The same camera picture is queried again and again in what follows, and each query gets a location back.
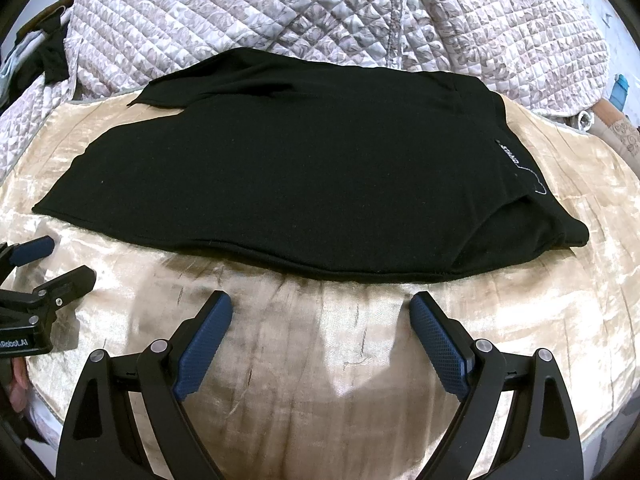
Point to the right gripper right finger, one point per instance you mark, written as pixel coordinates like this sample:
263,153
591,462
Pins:
540,439

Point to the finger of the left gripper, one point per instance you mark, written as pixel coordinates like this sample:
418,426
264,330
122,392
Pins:
47,297
13,256

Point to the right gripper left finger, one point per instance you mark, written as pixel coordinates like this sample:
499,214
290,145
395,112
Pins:
100,438

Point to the black pants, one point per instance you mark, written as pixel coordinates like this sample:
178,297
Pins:
332,172

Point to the person's left hand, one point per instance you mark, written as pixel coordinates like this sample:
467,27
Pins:
19,385

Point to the dark clothes pile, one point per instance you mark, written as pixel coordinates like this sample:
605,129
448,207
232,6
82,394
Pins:
41,52

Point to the beige satin bed sheet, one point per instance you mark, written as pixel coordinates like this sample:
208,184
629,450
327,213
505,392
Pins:
326,380

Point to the patterned beige pillow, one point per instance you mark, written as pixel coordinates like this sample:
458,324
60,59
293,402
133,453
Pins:
610,125

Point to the blue plastic bottle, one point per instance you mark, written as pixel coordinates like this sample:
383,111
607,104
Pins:
619,92

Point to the quilted pinkish white comforter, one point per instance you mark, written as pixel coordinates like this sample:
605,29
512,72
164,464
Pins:
547,55

